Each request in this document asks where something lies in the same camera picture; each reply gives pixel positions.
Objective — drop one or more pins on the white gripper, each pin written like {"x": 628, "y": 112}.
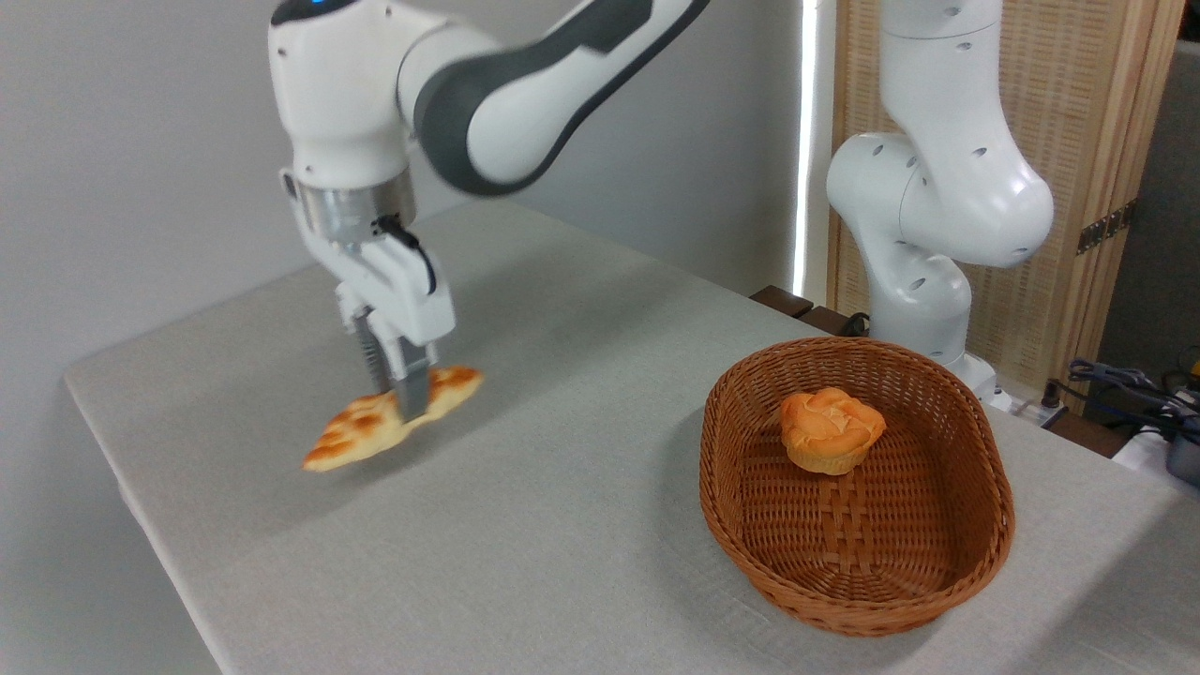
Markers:
{"x": 403, "y": 291}

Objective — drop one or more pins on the long braided bread loaf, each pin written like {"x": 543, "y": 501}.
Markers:
{"x": 347, "y": 436}

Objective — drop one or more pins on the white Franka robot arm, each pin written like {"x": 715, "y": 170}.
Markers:
{"x": 337, "y": 94}

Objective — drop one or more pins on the round orange bread bun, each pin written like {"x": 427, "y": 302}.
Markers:
{"x": 830, "y": 431}

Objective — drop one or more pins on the brown oval wicker basket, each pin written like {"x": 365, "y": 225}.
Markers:
{"x": 844, "y": 562}

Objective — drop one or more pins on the grey tablecloth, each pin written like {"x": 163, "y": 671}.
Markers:
{"x": 562, "y": 516}

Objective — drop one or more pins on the dark brown wooden furniture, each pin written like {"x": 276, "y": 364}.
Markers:
{"x": 783, "y": 300}

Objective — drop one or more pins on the metal screen hinge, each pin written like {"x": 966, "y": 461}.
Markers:
{"x": 1106, "y": 227}

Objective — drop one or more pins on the wooden rattan folding screen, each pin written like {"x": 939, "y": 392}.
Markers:
{"x": 1078, "y": 112}

